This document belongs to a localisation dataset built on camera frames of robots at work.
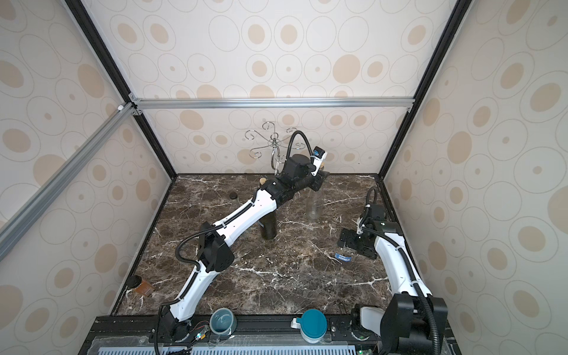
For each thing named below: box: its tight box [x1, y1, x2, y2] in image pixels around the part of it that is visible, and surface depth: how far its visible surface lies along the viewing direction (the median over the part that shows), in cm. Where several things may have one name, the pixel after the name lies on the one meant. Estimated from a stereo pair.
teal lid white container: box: [290, 308, 329, 344], surface depth 70 cm
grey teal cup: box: [209, 307, 238, 336], surface depth 73 cm
